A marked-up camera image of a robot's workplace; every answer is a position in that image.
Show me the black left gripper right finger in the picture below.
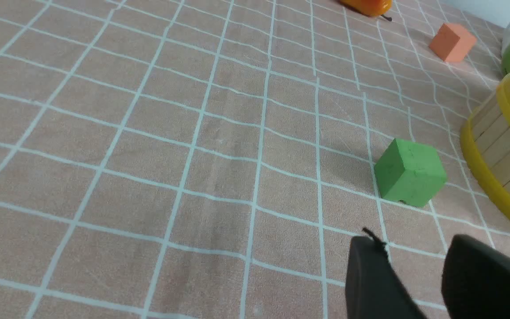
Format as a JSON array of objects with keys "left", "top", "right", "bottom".
[{"left": 441, "top": 234, "right": 510, "bottom": 319}]

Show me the orange foam cube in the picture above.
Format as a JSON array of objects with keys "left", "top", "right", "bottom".
[{"left": 429, "top": 23, "right": 476, "bottom": 63}]

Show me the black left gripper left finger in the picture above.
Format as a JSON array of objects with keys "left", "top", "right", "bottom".
[{"left": 345, "top": 228, "right": 426, "bottom": 319}]

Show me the yellow bamboo steamer basket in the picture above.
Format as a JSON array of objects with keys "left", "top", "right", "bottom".
[{"left": 460, "top": 93, "right": 510, "bottom": 220}]

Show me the green foam cube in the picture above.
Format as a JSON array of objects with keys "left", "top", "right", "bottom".
[{"left": 374, "top": 139, "right": 448, "bottom": 207}]

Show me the pink grid tablecloth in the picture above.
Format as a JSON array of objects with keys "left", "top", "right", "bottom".
[{"left": 0, "top": 0, "right": 510, "bottom": 319}]

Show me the orange toy pear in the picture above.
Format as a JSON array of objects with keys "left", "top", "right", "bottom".
[{"left": 338, "top": 0, "right": 392, "bottom": 22}]

